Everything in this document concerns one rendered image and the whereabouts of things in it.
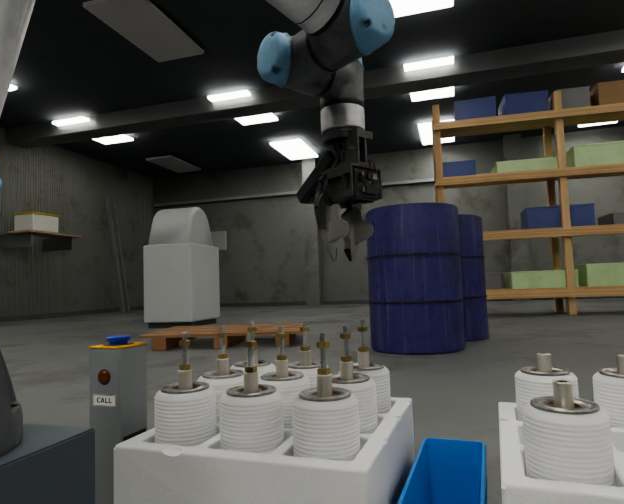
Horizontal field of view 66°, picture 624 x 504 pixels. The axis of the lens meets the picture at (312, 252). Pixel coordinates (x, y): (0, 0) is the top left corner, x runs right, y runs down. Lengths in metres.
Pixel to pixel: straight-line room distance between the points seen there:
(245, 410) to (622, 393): 0.57
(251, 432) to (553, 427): 0.39
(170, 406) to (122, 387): 0.16
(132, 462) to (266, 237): 10.21
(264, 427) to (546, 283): 5.36
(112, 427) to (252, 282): 10.13
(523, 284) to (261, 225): 6.64
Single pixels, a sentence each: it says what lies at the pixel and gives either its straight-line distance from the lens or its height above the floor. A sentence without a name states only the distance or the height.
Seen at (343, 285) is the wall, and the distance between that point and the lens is 10.33.
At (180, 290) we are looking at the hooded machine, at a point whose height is 0.41.
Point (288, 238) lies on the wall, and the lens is 10.72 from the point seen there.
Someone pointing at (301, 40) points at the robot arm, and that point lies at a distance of 0.75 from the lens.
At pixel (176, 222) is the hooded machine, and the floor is 1.17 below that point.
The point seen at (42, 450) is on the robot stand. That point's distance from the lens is 0.41.
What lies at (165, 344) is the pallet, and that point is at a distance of 3.51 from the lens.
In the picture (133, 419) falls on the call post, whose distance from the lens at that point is 0.95.
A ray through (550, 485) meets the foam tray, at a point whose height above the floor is 0.18.
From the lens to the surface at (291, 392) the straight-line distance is 0.83.
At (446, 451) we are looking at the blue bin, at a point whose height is 0.10.
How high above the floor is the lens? 0.41
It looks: 4 degrees up
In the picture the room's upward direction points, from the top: 2 degrees counter-clockwise
